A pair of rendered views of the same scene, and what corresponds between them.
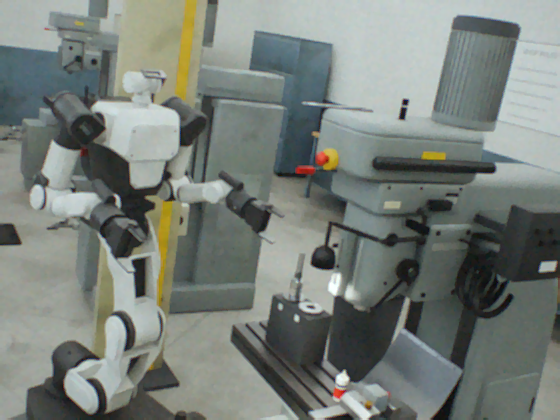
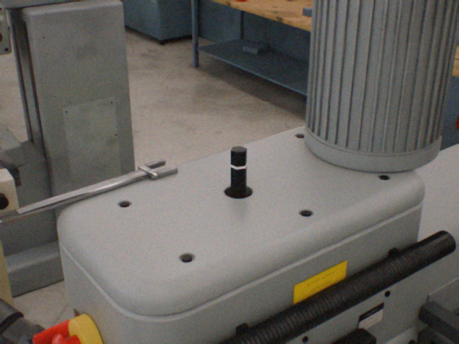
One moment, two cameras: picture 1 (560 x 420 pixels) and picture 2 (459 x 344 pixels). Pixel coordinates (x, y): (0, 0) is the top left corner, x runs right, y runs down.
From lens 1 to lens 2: 1.20 m
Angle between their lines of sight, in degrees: 12
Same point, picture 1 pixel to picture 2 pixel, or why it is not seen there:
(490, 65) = (418, 35)
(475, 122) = (399, 158)
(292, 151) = (171, 12)
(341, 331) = not seen: hidden behind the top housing
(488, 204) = (441, 280)
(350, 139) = (112, 317)
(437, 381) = not seen: outside the picture
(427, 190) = (319, 334)
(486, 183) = not seen: hidden behind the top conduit
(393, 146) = (218, 315)
